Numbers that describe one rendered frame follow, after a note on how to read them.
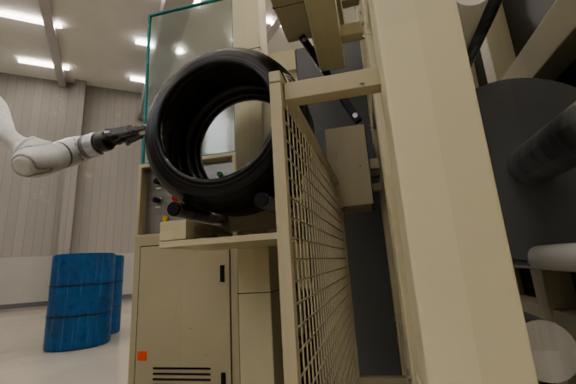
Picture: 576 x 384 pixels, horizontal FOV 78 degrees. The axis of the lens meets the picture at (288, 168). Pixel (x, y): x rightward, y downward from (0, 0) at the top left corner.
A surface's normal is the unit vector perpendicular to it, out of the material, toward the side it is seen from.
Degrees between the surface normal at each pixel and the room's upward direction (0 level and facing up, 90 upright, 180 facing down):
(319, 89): 90
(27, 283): 90
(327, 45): 162
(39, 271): 90
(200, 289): 90
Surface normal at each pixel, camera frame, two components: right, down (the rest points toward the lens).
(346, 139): -0.24, -0.24
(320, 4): -0.02, 0.84
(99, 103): 0.44, -0.26
